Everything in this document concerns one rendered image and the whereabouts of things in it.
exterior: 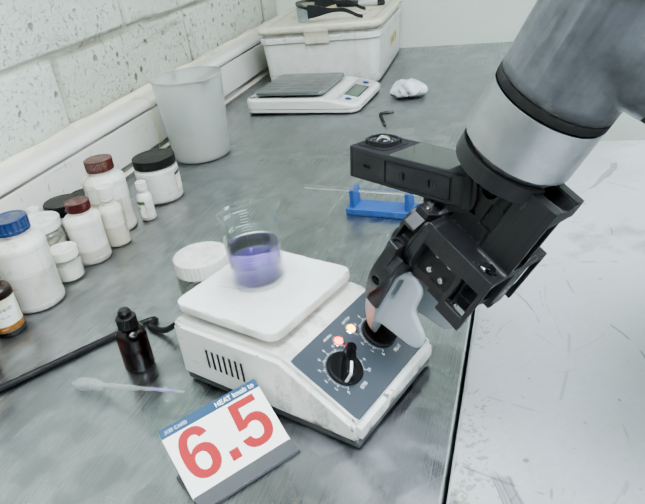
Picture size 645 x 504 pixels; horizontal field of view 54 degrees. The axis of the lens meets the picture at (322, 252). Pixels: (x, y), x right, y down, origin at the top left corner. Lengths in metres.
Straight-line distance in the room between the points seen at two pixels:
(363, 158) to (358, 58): 1.09
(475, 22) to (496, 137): 1.52
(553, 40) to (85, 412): 0.50
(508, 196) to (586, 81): 0.08
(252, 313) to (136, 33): 0.89
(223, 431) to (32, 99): 0.70
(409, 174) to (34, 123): 0.75
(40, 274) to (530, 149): 0.59
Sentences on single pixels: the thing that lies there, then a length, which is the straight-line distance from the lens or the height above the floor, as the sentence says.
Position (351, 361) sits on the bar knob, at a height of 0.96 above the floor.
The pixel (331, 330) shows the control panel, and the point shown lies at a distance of 0.56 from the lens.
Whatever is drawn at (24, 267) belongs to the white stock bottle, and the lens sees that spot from 0.81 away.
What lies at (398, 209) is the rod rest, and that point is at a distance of 0.88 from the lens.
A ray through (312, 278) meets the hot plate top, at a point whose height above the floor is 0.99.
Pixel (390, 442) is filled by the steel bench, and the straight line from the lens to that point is 0.54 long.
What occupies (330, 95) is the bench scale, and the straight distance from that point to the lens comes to 1.39.
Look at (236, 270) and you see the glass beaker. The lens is 0.57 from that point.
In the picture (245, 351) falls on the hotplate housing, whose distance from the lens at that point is 0.55.
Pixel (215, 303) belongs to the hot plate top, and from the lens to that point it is 0.58.
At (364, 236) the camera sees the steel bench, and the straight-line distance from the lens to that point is 0.84.
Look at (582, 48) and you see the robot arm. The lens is 0.37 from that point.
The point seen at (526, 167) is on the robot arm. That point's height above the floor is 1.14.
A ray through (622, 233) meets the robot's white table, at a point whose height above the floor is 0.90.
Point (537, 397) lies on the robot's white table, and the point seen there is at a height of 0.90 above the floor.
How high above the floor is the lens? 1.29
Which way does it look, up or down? 28 degrees down
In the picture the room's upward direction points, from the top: 7 degrees counter-clockwise
